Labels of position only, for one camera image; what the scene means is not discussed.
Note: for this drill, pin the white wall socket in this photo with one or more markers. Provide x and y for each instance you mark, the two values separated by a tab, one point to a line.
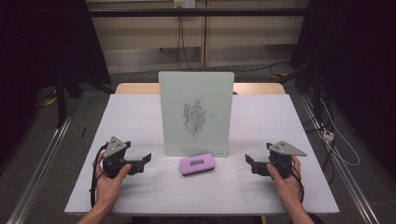
184	3

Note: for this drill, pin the small black floor item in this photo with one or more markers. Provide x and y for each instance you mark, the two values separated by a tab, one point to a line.
83	132

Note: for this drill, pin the black curtain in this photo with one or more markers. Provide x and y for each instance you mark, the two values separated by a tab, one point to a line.
358	62
37	56

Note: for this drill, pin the person's right hand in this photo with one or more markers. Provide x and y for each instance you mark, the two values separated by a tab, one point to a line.
288	186

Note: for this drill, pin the aluminium floor rail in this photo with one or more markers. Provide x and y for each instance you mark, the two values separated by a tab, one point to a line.
345	180
40	168

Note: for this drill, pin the white power adapter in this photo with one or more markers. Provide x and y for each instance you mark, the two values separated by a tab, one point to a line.
328	135

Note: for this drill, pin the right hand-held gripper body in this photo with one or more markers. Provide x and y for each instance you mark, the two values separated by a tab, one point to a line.
281	152

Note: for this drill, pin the frosted glass whiteboard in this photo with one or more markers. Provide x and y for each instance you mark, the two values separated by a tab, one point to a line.
196	93

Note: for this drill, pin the black horizontal metal bar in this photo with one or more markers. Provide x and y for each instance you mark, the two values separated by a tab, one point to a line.
218	12

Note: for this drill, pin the pink whiteboard eraser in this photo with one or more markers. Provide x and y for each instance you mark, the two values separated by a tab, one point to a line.
197	164

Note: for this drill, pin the black metal stand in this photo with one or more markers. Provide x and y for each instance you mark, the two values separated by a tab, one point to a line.
60	102

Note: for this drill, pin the person's left hand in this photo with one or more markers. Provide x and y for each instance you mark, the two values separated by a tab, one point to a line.
107	186

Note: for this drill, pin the white table cover sheet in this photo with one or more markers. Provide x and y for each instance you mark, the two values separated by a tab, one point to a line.
255	124

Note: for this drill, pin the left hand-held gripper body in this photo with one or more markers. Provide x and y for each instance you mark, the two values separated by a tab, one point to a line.
115	148

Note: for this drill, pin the person's dark clothing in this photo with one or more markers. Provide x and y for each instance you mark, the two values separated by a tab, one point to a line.
193	220

